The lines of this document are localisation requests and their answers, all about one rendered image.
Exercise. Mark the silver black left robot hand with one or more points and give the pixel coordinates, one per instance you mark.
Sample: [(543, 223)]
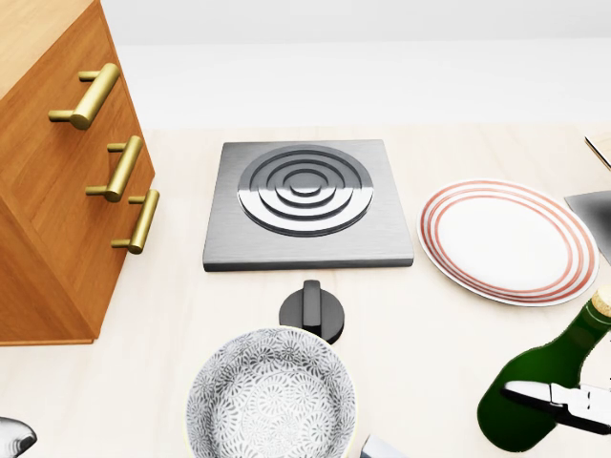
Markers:
[(14, 436)]

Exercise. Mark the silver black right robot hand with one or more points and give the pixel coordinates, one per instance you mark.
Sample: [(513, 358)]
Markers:
[(573, 403)]

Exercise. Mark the green wine bottle with cork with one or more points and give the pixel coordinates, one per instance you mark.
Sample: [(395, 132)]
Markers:
[(530, 362)]

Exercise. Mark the wooden cabinet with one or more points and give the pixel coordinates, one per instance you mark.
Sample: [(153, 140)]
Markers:
[(28, 286)]

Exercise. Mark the white plate with red rings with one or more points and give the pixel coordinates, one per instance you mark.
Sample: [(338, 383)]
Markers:
[(506, 241)]

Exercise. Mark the small wooden drawer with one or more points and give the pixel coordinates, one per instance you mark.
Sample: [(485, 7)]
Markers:
[(93, 279)]

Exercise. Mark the flat grey metal object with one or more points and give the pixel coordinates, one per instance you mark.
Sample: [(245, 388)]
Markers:
[(594, 219)]

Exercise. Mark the shiny silver object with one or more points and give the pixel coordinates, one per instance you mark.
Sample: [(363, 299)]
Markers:
[(379, 448)]

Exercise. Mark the pale flat board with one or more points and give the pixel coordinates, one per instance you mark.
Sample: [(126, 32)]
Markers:
[(601, 150)]

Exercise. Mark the grey floral patterned bowl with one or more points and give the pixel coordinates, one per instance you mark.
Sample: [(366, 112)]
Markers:
[(272, 401)]

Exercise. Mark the medium wooden drawer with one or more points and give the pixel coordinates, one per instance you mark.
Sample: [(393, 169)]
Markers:
[(67, 167)]

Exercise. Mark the round black stove knob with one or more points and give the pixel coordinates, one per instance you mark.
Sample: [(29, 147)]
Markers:
[(311, 310)]

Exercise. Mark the flat grey stove plate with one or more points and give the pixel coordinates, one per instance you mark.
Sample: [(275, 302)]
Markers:
[(305, 238)]

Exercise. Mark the large wooden drawer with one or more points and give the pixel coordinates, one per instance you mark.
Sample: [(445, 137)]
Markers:
[(45, 71)]

